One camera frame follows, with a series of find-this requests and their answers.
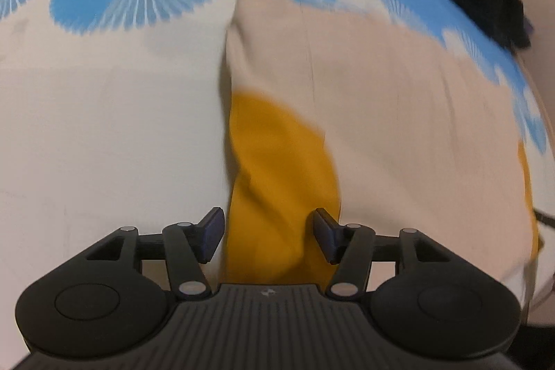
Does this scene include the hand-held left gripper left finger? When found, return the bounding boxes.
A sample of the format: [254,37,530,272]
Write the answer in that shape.
[84,206,226,301]

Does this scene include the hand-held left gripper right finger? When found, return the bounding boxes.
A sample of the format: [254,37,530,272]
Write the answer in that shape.
[312,207,461,301]

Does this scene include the beige and mustard sweatshirt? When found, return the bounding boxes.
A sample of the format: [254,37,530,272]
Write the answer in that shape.
[219,0,548,302]

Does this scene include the blue cloud printed blanket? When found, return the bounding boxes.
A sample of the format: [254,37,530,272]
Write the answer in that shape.
[0,0,555,366]

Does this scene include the black cloth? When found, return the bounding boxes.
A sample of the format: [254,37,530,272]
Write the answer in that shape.
[408,0,532,55]

